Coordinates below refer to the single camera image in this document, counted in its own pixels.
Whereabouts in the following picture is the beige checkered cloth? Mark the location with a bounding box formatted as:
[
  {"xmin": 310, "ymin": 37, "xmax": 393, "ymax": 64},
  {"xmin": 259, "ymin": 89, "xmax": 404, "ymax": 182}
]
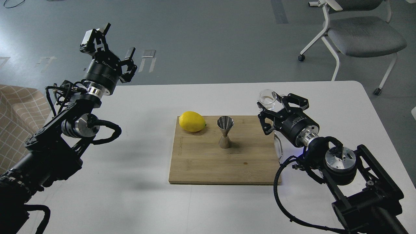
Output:
[{"xmin": 0, "ymin": 85, "xmax": 51, "ymax": 173}]

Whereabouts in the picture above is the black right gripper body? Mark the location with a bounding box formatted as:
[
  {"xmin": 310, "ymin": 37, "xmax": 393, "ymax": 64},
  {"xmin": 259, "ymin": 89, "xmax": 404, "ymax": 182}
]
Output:
[{"xmin": 276, "ymin": 110, "xmax": 319, "ymax": 148}]

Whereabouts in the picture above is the grey office chair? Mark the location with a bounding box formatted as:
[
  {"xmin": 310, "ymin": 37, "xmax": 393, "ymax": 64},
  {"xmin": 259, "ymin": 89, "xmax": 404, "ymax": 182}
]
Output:
[{"xmin": 298, "ymin": 0, "xmax": 407, "ymax": 95}]

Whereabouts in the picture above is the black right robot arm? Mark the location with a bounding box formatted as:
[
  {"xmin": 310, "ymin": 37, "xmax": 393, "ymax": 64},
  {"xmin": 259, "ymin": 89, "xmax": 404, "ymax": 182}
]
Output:
[{"xmin": 257, "ymin": 93, "xmax": 408, "ymax": 234}]

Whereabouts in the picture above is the yellow lemon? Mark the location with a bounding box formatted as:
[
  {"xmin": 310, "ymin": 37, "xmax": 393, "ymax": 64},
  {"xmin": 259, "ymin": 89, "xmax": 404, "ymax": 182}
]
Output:
[{"xmin": 179, "ymin": 111, "xmax": 206, "ymax": 132}]

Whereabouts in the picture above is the small clear glass cup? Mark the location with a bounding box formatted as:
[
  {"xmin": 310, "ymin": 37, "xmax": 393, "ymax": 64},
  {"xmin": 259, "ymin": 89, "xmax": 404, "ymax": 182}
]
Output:
[{"xmin": 257, "ymin": 89, "xmax": 277, "ymax": 111}]

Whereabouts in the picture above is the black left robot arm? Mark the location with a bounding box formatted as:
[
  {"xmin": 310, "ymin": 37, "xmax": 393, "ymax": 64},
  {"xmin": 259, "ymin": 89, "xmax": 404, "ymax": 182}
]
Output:
[{"xmin": 0, "ymin": 23, "xmax": 137, "ymax": 234}]

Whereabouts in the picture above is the bamboo cutting board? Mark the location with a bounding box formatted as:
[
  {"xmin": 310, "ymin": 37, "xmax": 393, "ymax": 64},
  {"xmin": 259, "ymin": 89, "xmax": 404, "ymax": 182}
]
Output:
[{"xmin": 168, "ymin": 116, "xmax": 280, "ymax": 185}]

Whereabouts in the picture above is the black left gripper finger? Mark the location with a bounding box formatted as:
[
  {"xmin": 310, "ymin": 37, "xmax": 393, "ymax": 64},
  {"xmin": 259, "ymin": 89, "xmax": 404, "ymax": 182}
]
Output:
[
  {"xmin": 79, "ymin": 23, "xmax": 111, "ymax": 60},
  {"xmin": 119, "ymin": 47, "xmax": 137, "ymax": 83}
]

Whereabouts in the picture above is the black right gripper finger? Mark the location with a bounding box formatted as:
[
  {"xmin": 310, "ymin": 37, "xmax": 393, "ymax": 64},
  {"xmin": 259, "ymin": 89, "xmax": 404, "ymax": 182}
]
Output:
[
  {"xmin": 279, "ymin": 93, "xmax": 309, "ymax": 114},
  {"xmin": 257, "ymin": 102, "xmax": 286, "ymax": 135}
]

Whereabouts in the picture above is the black cable on floor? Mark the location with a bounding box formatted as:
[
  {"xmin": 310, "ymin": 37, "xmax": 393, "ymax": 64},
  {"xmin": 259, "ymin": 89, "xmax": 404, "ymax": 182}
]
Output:
[{"xmin": 3, "ymin": 0, "xmax": 26, "ymax": 9}]

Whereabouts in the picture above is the steel double jigger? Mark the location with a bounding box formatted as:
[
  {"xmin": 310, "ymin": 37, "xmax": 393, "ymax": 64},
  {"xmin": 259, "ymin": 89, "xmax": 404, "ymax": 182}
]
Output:
[{"xmin": 217, "ymin": 116, "xmax": 234, "ymax": 149}]

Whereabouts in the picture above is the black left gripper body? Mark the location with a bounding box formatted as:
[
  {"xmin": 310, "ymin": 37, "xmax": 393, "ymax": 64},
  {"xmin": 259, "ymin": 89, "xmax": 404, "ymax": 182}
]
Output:
[{"xmin": 81, "ymin": 52, "xmax": 121, "ymax": 95}]

